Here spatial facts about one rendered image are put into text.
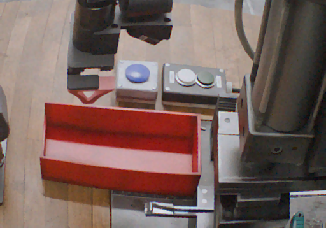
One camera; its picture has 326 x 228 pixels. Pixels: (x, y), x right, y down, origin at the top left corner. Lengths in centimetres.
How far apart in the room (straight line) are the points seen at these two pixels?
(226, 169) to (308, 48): 23
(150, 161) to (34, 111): 22
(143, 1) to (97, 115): 31
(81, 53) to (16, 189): 28
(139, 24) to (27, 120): 34
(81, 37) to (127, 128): 27
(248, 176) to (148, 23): 26
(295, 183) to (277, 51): 23
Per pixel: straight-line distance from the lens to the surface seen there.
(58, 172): 118
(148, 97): 131
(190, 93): 131
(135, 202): 119
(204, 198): 111
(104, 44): 103
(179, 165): 124
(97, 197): 119
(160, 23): 103
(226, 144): 92
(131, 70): 132
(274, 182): 90
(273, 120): 81
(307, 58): 74
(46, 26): 145
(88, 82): 105
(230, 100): 123
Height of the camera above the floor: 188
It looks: 48 degrees down
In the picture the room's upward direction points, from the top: 10 degrees clockwise
